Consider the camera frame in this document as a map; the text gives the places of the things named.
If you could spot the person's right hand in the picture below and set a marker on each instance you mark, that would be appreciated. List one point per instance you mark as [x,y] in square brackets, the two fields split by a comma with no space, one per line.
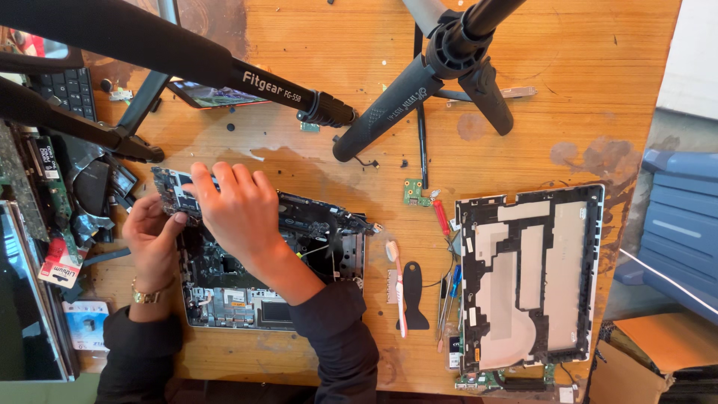
[241,213]

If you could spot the person's left hand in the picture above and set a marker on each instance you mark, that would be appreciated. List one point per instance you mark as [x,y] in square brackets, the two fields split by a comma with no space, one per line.
[147,241]

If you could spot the dark laptop motherboard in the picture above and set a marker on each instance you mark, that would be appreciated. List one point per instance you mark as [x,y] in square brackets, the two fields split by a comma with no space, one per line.
[314,216]

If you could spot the dark blue flat bar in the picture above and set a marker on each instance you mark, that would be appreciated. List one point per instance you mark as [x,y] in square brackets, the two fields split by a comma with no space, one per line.
[106,257]

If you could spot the gold wristwatch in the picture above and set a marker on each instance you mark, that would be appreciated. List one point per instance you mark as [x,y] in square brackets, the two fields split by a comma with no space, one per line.
[147,296]

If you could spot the heap of black laptop parts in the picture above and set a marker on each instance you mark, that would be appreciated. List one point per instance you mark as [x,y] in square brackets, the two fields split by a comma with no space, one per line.
[92,185]

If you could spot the open laptop base chassis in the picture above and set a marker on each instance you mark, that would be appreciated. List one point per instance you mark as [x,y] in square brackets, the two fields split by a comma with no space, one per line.
[235,297]

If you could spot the red white battery packet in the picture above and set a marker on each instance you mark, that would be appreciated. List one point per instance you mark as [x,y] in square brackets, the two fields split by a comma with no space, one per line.
[60,269]

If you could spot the blue flash drive packet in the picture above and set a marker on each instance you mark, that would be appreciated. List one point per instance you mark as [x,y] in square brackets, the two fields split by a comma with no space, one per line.
[85,325]

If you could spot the tiny green chip board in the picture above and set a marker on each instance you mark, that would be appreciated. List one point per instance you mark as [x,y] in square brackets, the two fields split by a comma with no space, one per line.
[309,127]

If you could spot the green memory board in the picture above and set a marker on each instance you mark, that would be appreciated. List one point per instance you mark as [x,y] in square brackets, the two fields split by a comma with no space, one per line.
[53,179]

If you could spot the smartphone with red case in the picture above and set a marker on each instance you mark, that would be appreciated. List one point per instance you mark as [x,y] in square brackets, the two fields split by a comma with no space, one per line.
[216,95]

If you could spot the laptop screen panel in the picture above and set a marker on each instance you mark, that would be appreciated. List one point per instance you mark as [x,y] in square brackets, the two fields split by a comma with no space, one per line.
[25,303]

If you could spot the large green circuit board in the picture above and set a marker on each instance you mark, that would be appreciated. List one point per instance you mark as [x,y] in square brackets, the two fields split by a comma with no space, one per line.
[17,179]

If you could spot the black keyboard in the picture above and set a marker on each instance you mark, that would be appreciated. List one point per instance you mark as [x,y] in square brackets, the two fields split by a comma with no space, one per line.
[70,92]

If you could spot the small white ribbed pad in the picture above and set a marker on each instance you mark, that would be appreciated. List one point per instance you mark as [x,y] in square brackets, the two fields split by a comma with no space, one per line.
[392,286]

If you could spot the small green circuit board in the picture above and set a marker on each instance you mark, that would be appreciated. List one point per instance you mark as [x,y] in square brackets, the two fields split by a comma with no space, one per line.
[413,192]

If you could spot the pink white toothbrush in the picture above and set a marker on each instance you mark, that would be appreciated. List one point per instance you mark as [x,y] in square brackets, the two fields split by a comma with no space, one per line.
[399,292]

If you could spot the large black tripod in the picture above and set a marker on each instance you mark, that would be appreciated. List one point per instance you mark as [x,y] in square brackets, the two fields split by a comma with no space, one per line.
[168,50]

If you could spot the small black tripod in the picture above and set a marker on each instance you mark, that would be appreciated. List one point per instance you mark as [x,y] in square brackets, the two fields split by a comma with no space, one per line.
[392,101]

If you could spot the thin black rod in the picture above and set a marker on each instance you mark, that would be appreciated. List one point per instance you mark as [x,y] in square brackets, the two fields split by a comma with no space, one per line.
[422,146]

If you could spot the black plastic scraper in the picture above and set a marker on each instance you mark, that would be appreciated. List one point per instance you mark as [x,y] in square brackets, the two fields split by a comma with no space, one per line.
[414,303]

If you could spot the metal tweezers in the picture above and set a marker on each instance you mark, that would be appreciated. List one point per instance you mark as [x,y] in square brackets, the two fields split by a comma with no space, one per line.
[443,308]

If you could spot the black labelled memory module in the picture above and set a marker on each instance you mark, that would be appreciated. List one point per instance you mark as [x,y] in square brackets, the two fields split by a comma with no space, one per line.
[454,353]

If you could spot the long green circuit board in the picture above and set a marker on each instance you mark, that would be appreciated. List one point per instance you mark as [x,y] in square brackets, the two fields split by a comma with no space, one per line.
[488,381]

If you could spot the white laptop bottom cover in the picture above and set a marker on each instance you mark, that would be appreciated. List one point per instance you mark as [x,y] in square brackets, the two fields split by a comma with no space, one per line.
[561,269]

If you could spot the brown cardboard box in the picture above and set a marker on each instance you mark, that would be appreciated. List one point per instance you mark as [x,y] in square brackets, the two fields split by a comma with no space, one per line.
[650,359]

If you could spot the blue plastic crate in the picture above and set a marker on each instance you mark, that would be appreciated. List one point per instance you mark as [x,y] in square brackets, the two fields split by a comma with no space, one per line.
[678,224]

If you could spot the small white metal bracket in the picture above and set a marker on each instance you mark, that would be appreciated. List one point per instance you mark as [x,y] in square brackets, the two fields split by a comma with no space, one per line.
[120,95]

